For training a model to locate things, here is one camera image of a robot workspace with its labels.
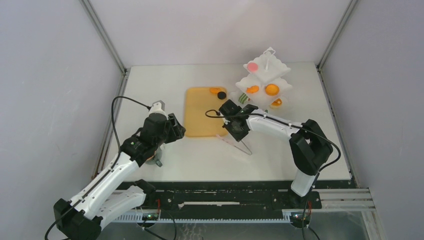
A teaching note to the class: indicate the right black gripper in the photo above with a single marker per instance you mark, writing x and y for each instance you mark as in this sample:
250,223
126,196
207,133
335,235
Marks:
237,137

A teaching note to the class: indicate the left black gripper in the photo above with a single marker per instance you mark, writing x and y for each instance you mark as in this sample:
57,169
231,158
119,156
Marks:
177,130

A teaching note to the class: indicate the pink handled metal tongs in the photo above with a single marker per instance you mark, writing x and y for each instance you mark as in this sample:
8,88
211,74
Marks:
239,145

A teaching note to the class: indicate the green layered cake slice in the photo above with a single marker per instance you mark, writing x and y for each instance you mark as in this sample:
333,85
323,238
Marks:
243,98

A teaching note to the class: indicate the black round cookie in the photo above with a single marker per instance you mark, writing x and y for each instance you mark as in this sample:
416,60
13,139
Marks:
221,95

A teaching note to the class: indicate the yellow serving tray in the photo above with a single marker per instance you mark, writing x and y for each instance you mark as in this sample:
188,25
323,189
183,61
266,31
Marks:
198,101

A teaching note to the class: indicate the small orange pastry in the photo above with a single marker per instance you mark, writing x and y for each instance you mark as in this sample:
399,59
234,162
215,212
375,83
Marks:
253,89

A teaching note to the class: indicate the orange glazed donut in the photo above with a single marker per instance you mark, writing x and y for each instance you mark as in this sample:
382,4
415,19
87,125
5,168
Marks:
276,104

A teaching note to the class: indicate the white three tier stand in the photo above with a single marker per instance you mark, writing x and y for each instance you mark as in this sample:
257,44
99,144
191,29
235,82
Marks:
263,70

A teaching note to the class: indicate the orange round tart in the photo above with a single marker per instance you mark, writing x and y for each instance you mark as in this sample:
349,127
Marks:
272,89

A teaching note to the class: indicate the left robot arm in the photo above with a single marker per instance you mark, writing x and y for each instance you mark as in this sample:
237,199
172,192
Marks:
86,214

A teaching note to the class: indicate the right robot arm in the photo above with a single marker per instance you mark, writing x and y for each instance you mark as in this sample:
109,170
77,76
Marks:
310,148

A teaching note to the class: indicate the grey mug with rattan lid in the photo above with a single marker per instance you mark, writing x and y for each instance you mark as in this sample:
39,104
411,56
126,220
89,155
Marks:
156,159

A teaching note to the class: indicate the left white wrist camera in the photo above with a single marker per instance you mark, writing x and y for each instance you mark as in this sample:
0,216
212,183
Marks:
157,107

